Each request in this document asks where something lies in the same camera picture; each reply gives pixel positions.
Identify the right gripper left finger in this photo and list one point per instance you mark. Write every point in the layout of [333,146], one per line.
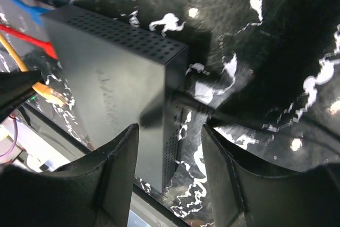
[94,190]

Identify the black power adapter with cord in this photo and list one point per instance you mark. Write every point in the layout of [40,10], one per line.
[289,143]

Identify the black network switch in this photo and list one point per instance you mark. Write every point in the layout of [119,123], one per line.
[119,75]

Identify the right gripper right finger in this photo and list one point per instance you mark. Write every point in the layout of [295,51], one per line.
[265,194]

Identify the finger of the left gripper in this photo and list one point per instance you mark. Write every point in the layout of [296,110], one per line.
[16,88]

